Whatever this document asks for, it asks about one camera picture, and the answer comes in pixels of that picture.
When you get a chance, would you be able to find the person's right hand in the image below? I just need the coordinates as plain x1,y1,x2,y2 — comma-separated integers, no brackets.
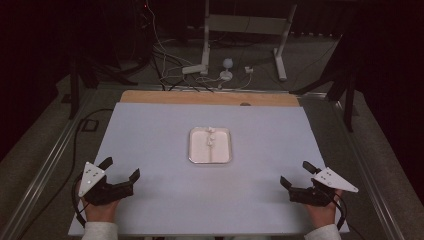
304,189,344,230

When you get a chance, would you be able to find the square metal tray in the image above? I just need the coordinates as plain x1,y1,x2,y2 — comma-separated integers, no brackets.
188,126,233,165

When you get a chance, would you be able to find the black floor cable bundle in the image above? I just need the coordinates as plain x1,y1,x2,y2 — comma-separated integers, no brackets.
151,49,215,93

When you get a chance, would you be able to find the white round webcam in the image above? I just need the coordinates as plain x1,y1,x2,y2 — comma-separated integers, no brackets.
219,58,234,82

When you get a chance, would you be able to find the metal floor rail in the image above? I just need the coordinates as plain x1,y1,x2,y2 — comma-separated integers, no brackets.
0,88,98,240
329,99,406,240

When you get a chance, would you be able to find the short white cable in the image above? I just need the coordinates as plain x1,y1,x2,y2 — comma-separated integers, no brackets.
217,71,253,91

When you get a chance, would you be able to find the person's left hand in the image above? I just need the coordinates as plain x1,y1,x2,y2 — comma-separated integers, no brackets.
77,186,121,224

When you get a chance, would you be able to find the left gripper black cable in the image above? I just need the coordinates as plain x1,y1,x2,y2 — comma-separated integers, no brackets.
71,175,88,229

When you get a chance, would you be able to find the pale grey table mat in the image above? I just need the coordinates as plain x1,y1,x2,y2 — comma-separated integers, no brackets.
68,102,350,238

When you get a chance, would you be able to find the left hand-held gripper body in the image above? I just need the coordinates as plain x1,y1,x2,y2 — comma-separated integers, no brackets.
78,161,135,206

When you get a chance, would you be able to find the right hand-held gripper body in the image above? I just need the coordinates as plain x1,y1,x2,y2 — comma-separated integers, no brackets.
288,166,360,208

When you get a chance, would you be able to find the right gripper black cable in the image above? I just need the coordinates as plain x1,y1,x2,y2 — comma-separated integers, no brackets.
334,195,348,232

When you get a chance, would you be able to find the black square floor plate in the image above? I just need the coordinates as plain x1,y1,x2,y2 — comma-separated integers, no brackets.
80,118,100,133

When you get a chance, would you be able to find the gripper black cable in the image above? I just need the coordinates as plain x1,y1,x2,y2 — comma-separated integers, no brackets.
71,175,88,229
334,195,348,232

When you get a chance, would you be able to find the long white cable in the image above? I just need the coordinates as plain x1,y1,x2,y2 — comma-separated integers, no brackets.
145,0,201,88

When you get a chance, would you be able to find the long black floor cable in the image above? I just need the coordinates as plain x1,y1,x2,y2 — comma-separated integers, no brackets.
18,108,114,240

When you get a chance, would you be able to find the white metal stand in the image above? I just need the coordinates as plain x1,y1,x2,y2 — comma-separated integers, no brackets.
200,0,298,82

